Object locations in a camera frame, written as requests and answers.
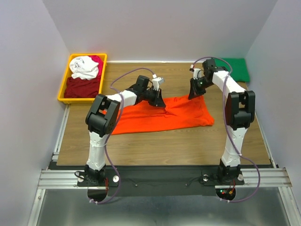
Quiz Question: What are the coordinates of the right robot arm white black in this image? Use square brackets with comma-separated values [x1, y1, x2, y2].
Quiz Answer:
[188, 57, 255, 184]

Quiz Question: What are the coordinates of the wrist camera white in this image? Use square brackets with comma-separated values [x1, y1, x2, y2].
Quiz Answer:
[151, 74, 165, 91]
[190, 64, 203, 80]

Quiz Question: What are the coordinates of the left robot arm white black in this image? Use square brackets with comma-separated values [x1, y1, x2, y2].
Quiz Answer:
[75, 75, 166, 186]

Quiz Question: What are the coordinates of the green folded t shirt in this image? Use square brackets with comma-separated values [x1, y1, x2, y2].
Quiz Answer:
[222, 58, 250, 82]

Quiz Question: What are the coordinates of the white t shirt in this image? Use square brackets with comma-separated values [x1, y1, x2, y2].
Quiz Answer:
[69, 56, 99, 80]

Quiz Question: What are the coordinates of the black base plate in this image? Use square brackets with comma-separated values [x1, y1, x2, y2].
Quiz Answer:
[77, 165, 245, 197]

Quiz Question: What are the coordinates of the aluminium frame rail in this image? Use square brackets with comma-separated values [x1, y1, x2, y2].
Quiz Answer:
[30, 100, 294, 226]

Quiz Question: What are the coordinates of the orange t shirt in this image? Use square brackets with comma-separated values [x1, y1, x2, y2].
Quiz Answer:
[112, 95, 214, 135]

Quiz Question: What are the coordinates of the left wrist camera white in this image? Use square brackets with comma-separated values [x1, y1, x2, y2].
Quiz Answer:
[151, 74, 165, 91]

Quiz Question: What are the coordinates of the dark red t shirt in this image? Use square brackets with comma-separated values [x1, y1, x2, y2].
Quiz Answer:
[64, 77, 101, 98]

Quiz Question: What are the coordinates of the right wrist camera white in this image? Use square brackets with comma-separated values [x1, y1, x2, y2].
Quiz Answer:
[190, 64, 203, 80]

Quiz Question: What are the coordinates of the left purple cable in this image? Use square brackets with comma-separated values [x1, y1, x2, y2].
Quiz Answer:
[88, 67, 158, 205]

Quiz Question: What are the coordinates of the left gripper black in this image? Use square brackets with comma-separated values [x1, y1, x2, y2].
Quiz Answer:
[142, 87, 166, 107]

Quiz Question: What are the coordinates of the pink t shirt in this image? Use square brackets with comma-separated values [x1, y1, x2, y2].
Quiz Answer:
[90, 55, 103, 78]

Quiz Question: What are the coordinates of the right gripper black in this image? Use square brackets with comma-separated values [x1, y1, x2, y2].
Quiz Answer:
[188, 77, 214, 100]

